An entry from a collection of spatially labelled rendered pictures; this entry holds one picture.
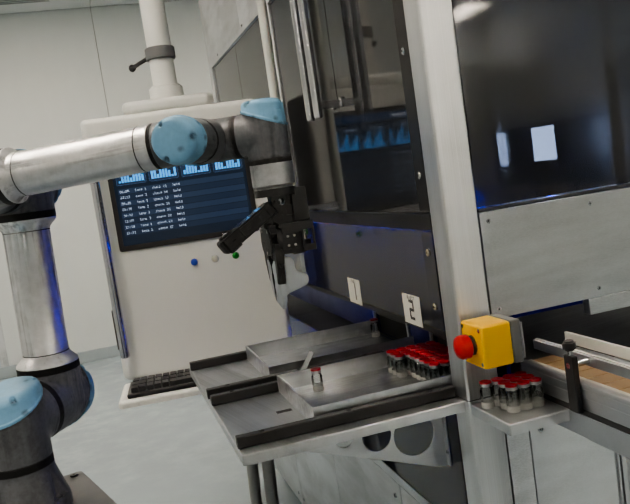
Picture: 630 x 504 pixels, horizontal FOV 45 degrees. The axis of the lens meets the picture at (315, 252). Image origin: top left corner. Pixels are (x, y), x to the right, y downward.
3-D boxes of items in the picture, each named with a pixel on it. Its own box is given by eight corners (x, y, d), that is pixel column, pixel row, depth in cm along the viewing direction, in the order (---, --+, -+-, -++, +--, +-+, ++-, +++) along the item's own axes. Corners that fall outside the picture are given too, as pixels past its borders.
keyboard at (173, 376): (273, 359, 217) (272, 351, 216) (279, 371, 203) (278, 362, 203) (131, 386, 210) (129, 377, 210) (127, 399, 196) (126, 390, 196)
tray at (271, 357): (374, 332, 198) (372, 319, 197) (415, 351, 173) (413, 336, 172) (247, 359, 188) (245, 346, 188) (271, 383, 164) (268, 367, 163)
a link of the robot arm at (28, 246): (7, 445, 142) (-43, 153, 136) (50, 418, 156) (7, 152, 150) (66, 442, 139) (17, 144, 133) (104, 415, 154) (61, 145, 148)
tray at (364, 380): (429, 357, 165) (427, 342, 165) (489, 384, 140) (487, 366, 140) (278, 392, 156) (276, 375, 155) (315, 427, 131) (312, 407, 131)
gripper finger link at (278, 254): (288, 284, 130) (281, 233, 129) (280, 285, 129) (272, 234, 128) (282, 281, 134) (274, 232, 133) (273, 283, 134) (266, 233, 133)
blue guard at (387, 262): (242, 258, 323) (236, 216, 321) (447, 330, 137) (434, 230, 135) (241, 259, 322) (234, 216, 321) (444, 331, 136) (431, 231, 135)
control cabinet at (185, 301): (286, 339, 244) (249, 93, 236) (295, 351, 225) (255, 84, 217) (127, 368, 236) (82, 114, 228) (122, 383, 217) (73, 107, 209)
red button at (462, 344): (472, 353, 127) (469, 330, 127) (484, 358, 124) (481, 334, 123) (451, 358, 126) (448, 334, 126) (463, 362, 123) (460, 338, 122)
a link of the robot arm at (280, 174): (254, 165, 128) (245, 167, 135) (258, 192, 128) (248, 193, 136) (297, 159, 130) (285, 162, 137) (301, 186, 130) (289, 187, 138)
